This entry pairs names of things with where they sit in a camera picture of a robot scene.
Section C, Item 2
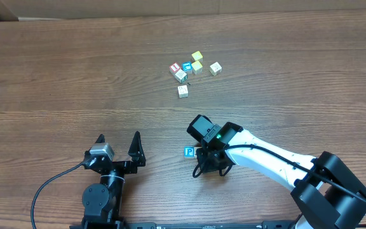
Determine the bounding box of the yellow block far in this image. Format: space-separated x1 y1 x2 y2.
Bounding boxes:
191 51 203 62

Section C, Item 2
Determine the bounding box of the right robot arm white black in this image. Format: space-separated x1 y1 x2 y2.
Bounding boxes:
187 114 366 229

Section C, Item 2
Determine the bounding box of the blue letter P block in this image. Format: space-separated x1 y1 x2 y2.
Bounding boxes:
184 146 195 158

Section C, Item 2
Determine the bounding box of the white block green side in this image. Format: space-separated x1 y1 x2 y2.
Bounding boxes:
174 69 187 83

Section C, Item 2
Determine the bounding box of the white block hammer picture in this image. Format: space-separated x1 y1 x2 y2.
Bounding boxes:
194 147 201 158

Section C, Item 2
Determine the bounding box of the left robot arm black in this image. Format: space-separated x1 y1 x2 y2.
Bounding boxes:
81 132 146 228

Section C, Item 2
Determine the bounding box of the red letter I block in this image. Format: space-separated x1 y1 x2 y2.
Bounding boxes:
169 62 181 74

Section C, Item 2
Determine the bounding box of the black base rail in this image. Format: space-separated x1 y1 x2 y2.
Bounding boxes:
69 219 353 229

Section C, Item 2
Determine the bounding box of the yellow block near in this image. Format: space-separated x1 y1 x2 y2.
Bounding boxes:
191 60 203 74

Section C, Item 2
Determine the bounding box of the white block red M side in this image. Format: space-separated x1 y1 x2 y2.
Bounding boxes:
177 85 189 99

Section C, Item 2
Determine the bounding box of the white block yellow side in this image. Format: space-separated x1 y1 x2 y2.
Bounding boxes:
210 62 222 76

